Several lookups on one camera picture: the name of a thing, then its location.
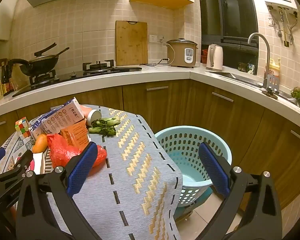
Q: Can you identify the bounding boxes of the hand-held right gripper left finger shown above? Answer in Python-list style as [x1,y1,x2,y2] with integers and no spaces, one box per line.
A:
[16,142,107,240]

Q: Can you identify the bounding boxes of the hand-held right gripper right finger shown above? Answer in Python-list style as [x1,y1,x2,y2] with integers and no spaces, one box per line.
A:
[199,142,282,240]

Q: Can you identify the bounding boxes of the orange mango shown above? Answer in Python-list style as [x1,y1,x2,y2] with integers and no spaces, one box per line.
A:
[32,134,50,153]

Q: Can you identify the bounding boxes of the red plastic bag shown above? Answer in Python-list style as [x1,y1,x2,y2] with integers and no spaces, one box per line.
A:
[47,134,107,169]

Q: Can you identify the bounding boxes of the light blue perforated basket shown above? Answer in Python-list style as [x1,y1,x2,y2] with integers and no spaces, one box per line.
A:
[154,126,232,207]

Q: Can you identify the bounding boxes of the green bok choy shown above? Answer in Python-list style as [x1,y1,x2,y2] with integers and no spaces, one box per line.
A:
[91,116,120,127]
[88,126,117,137]

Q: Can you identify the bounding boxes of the white paper piece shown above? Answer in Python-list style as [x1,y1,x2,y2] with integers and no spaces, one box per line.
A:
[31,152,53,174]

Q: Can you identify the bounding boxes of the colourful puzzle cube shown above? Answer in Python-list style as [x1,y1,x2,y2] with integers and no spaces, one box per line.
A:
[15,117,32,138]

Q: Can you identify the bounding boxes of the orange cardboard box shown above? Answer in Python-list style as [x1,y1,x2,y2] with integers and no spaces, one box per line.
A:
[60,124,90,147]

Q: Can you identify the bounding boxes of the blue white printed carton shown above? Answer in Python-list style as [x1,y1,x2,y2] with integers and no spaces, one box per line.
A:
[29,97,86,140]

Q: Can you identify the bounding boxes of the orange white paper cup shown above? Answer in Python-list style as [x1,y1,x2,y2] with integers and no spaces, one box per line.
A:
[80,105,102,127]

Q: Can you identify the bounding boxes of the grey gold patterned tablecloth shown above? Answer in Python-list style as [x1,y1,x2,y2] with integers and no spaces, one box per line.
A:
[0,104,183,240]

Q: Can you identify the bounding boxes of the dark sauce bottle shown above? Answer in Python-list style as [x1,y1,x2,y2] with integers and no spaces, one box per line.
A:
[1,62,10,95]

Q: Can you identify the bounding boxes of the black gas stove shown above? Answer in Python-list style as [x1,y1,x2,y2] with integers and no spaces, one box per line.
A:
[12,59,143,98]

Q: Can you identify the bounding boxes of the steel kitchen sink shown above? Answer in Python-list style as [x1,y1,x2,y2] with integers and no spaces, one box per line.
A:
[206,71,300,107]

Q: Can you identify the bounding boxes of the black wok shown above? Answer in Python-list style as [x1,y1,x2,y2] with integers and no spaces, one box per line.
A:
[9,42,70,77]

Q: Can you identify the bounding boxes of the grey metal stand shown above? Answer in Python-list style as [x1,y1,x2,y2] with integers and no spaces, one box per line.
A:
[262,74,280,98]

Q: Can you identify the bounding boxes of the green scouring pad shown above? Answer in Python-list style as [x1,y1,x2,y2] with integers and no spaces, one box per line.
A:
[291,87,300,107]

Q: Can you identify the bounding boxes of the white electric kettle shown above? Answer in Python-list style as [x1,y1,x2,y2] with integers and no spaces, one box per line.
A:
[206,44,224,71]

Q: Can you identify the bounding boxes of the yellow detergent bottle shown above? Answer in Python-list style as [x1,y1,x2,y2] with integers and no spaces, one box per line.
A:
[265,58,282,81]

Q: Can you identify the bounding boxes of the beige rice cooker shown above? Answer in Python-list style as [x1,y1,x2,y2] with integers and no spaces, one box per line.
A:
[166,38,199,68]

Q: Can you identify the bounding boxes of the silver sink faucet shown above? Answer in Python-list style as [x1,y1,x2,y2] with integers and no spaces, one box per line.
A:
[247,32,272,88]

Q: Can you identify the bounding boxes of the wooden cutting board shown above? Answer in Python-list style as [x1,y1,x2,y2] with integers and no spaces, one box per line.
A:
[115,20,148,67]

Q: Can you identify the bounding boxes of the dark kitchen window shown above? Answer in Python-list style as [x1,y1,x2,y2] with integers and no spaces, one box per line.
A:
[197,0,259,49]

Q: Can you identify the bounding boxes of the white power cable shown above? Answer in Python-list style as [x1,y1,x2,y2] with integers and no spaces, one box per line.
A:
[142,58,171,69]

